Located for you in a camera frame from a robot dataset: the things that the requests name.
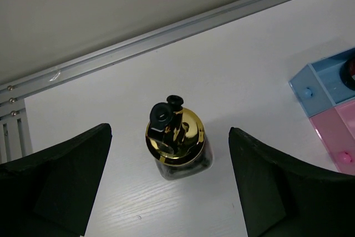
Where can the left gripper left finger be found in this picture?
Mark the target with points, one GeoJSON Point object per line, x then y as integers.
{"type": "Point", "coordinates": [52, 192]}

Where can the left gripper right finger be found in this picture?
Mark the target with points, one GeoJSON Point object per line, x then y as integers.
{"type": "Point", "coordinates": [281, 195]}

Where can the glass oil bottle gold spout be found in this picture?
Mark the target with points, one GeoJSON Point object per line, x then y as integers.
{"type": "Point", "coordinates": [176, 138]}

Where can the soy sauce bottle red label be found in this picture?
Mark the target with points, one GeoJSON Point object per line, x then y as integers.
{"type": "Point", "coordinates": [347, 73]}

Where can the pink plastic drawer box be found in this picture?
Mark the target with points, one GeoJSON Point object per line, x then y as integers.
{"type": "Point", "coordinates": [335, 128]}

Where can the blue plastic drawer box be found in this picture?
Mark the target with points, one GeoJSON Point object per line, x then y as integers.
{"type": "Point", "coordinates": [318, 86]}

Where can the aluminium rail frame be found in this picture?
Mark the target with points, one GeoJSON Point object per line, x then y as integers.
{"type": "Point", "coordinates": [15, 137]}

